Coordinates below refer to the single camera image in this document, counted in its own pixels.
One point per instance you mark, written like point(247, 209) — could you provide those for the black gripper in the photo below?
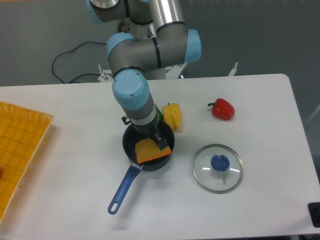
point(150, 129)

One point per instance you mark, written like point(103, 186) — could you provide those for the orange toy bread slice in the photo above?
point(146, 150)

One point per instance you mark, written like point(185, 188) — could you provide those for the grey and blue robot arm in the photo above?
point(130, 57)

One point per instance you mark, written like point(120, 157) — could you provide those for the green toy bell pepper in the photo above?
point(159, 113)

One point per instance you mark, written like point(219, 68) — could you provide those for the yellow toy bell pepper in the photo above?
point(172, 115)

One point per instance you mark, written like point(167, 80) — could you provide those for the glass lid with blue knob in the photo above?
point(217, 168)

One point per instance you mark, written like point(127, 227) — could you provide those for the red toy bell pepper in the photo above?
point(222, 109)

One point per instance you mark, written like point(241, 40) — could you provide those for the yellow plastic basket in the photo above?
point(22, 131)

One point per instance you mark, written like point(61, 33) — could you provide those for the black object at table edge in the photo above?
point(314, 211)

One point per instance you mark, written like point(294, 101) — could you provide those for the dark pot with blue handle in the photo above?
point(134, 169)

